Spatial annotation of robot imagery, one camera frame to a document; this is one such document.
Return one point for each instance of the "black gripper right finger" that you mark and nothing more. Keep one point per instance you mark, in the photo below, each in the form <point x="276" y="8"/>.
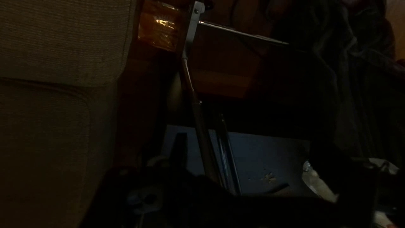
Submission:
<point x="333" y="178"/>

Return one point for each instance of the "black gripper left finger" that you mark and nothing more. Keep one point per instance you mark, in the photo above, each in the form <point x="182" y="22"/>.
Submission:
<point x="180" y="152"/>

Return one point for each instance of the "black coat hanger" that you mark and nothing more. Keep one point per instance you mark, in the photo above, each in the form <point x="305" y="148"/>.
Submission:
<point x="225" y="152"/>

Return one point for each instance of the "white plastic sheet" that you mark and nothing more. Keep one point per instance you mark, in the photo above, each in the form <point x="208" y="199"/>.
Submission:
<point x="316" y="181"/>

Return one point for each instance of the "chrome clothes rack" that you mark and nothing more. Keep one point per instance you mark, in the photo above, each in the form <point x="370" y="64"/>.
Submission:
<point x="197" y="114"/>

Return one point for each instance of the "dark grey garment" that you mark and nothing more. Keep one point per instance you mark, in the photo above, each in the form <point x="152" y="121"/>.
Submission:
<point x="349" y="76"/>

